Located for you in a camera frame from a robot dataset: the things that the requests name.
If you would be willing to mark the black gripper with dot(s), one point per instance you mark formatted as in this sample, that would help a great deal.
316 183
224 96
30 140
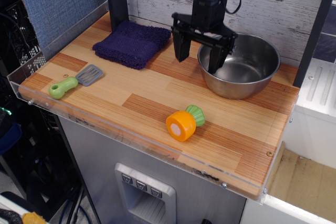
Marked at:
207 17

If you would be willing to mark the stainless steel bowl pot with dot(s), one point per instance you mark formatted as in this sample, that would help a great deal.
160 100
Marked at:
245 72

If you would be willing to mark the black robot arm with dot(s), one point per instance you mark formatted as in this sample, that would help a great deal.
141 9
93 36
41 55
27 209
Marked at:
204 25

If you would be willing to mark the purple terry cloth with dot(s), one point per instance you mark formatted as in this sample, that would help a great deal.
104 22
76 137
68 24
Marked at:
132 45

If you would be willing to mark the orange toy carrot piece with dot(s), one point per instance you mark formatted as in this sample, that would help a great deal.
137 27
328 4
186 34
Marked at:
182 124

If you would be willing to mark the clear acrylic table guard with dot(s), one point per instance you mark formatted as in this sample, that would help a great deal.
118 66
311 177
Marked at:
237 144

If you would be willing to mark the grey toy fridge cabinet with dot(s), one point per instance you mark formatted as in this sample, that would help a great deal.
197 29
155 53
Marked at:
198 198

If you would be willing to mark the silver ice dispenser panel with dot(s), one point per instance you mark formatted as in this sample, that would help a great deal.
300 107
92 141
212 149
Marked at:
146 199

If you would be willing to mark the white toy sink unit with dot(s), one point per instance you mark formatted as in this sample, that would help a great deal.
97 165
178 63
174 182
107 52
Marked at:
302 183

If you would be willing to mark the black plastic crate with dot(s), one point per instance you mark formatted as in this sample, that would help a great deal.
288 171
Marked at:
21 37

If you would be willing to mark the yellow object bottom left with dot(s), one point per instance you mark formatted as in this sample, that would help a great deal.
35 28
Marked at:
32 218

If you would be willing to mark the toy spatula green handle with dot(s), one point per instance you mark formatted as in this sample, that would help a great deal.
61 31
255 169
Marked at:
85 77

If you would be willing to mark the dark grey right post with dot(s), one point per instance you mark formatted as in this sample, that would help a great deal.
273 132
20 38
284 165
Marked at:
312 42

